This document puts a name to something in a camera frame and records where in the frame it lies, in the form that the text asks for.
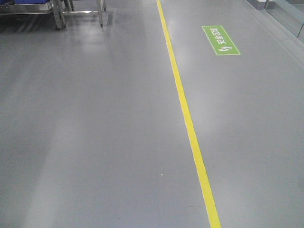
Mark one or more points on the green floor safety sign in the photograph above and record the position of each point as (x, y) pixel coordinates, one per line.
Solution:
(220, 41)

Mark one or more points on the steel conveyor frame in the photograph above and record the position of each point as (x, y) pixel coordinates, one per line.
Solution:
(59, 8)

